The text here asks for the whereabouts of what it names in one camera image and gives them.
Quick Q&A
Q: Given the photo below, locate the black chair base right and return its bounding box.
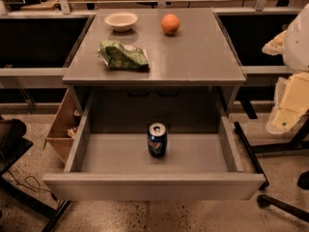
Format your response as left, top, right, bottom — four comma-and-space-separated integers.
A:
234, 122, 309, 222

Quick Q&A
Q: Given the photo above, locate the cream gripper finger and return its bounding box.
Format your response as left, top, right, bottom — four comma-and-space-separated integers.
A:
266, 72, 309, 134
262, 30, 286, 56

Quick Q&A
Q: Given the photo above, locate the white ceramic bowl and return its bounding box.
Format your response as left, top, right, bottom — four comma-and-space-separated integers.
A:
104, 12, 138, 32

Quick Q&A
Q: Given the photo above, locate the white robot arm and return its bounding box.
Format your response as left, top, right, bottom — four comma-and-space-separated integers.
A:
262, 5, 309, 134

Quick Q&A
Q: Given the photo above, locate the black stand left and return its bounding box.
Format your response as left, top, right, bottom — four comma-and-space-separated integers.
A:
0, 116, 71, 232

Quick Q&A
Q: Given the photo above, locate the blue pepsi can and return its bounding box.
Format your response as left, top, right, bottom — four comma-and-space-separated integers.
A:
147, 123, 167, 158

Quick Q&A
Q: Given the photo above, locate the orange fruit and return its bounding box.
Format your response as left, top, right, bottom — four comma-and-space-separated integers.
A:
161, 14, 180, 35

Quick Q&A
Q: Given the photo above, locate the grey open top drawer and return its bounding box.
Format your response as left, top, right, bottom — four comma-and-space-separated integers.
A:
42, 86, 267, 202

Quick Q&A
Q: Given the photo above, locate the grey cabinet counter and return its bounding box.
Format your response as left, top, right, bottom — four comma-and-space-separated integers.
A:
62, 7, 247, 118

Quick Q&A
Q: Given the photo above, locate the black floor cable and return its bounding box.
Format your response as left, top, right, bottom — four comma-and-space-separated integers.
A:
6, 169, 54, 195

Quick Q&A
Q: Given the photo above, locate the green chip bag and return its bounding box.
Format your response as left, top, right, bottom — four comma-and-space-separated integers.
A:
98, 40, 150, 71

